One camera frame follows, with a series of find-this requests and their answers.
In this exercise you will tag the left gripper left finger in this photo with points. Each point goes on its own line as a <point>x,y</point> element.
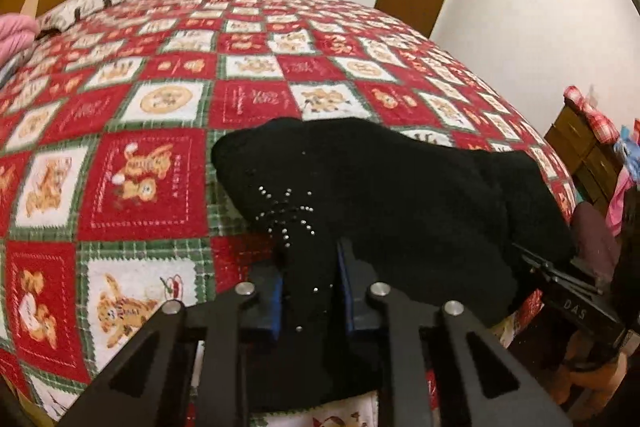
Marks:
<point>264,315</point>

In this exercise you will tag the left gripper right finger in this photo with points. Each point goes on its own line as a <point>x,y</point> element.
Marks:
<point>363,291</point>

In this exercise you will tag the black pants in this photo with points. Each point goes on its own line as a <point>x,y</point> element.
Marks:
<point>437,224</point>

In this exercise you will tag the dark dotted clothing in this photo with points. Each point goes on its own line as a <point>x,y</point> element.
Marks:
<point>615,263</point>

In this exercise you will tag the right hand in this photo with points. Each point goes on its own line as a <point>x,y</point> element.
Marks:
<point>602,382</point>

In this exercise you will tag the brown wooden dresser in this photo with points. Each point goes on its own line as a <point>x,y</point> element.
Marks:
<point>593,166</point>

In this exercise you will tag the colourful clothes pile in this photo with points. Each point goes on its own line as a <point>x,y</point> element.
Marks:
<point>626,149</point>

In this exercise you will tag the red patchwork bedspread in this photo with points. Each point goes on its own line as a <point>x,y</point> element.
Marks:
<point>109,204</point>

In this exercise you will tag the red plaid cloth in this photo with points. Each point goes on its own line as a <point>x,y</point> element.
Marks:
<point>601,126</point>

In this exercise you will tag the white patterned pillow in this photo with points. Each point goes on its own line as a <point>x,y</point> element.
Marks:
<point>70,12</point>

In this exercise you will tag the pink folded blanket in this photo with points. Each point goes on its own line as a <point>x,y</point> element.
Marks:
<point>17,33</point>

